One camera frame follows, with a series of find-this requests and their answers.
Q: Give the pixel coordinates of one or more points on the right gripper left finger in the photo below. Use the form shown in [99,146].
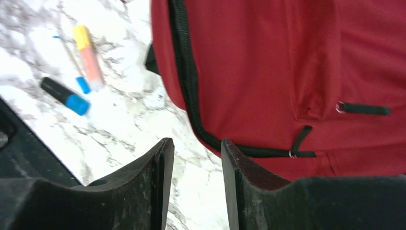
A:
[135,197]

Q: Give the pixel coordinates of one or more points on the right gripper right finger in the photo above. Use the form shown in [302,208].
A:
[257,199]

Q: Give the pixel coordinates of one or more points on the red backpack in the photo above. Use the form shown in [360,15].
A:
[303,87]

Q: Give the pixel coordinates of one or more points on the black blue highlighter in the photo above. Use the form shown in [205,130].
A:
[65,95]

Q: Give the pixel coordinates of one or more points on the blue white pen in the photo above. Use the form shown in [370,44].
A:
[80,78]

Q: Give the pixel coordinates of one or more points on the yellow orange highlighter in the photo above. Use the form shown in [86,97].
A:
[89,58]

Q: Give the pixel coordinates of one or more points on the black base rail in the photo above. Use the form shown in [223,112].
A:
[25,155]

